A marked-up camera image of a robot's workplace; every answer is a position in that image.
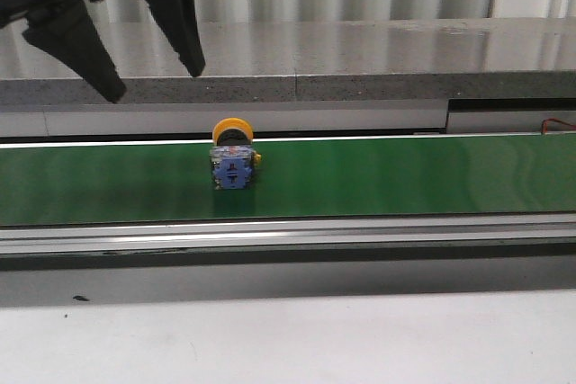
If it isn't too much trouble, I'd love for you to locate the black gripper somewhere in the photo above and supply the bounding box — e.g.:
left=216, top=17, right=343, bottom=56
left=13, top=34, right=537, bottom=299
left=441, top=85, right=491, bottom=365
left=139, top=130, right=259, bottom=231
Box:
left=1, top=0, right=205, bottom=103

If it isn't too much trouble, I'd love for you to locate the yellow mushroom push button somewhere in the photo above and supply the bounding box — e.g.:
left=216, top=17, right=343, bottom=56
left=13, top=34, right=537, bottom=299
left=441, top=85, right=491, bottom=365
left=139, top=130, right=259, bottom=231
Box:
left=209, top=118, right=262, bottom=190

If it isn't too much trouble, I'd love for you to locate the grey speckled stone counter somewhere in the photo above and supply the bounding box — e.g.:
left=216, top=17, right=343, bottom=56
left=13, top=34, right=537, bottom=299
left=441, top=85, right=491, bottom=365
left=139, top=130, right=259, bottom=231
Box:
left=1, top=18, right=575, bottom=114

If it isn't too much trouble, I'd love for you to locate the green conveyor belt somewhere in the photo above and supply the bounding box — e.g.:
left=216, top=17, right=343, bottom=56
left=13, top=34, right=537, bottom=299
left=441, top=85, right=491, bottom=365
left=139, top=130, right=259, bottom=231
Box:
left=1, top=134, right=575, bottom=227

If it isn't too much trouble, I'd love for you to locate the orange wire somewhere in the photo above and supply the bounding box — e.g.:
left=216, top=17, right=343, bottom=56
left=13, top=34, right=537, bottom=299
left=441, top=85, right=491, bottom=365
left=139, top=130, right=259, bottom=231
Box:
left=541, top=118, right=576, bottom=136

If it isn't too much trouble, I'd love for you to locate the aluminium conveyor frame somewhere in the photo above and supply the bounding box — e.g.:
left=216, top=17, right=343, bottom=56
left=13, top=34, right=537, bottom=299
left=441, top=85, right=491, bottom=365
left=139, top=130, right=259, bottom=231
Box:
left=1, top=140, right=575, bottom=270

